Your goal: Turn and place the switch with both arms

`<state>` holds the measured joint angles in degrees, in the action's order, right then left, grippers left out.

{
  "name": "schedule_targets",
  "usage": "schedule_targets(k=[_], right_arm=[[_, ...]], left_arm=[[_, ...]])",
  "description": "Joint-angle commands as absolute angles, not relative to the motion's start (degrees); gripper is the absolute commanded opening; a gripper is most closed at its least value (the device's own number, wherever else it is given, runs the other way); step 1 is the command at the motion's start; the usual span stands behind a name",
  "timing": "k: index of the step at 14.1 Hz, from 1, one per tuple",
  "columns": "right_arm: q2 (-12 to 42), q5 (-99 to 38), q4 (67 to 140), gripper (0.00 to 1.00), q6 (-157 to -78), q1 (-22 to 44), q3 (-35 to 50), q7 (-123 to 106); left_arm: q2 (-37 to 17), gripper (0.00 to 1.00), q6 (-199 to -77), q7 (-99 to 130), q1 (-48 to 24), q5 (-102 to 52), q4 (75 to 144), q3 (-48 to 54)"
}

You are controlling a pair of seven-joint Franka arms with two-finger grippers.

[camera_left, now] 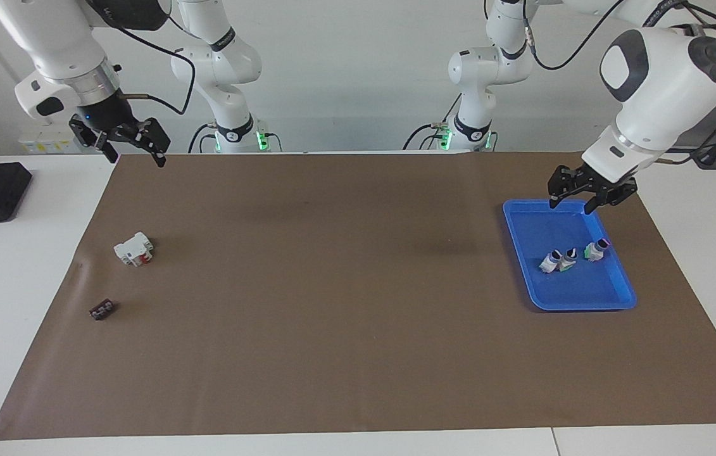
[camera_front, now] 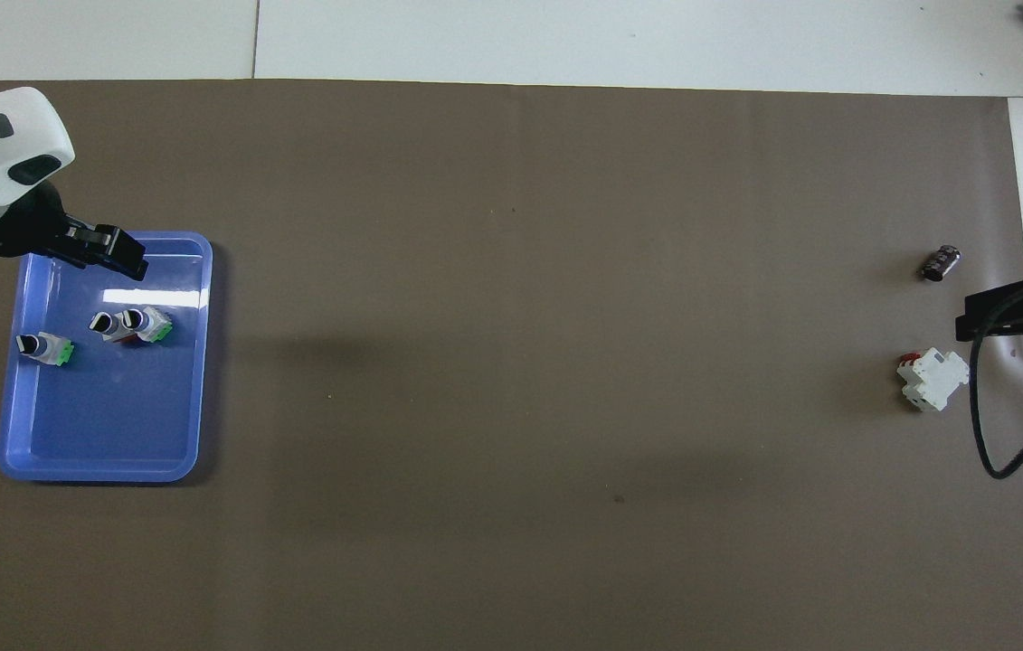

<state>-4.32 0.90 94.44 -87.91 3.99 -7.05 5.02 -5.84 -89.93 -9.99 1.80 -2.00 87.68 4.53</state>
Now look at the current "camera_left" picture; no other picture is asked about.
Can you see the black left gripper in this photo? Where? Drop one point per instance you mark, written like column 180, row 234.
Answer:
column 595, row 180

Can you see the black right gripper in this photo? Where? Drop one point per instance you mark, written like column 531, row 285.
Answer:
column 107, row 114

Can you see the orange base selector switch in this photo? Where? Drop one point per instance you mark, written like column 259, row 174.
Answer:
column 568, row 261

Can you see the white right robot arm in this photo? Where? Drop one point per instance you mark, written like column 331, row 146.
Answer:
column 54, row 38

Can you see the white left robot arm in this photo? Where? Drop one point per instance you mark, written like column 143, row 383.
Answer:
column 668, row 82

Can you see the white push button part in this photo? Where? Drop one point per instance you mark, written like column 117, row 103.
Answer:
column 549, row 263

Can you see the blue plastic tray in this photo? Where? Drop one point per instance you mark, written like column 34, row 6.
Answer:
column 560, row 291

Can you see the white red circuit breaker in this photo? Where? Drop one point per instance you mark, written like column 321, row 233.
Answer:
column 130, row 250

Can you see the small dark terminal block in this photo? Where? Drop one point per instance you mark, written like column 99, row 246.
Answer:
column 102, row 310

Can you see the brown paper table mat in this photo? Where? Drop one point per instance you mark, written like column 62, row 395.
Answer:
column 332, row 316

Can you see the green base selector switch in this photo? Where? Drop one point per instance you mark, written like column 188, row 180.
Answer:
column 596, row 250

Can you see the white wall socket box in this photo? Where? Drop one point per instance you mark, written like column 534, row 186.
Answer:
column 41, row 142

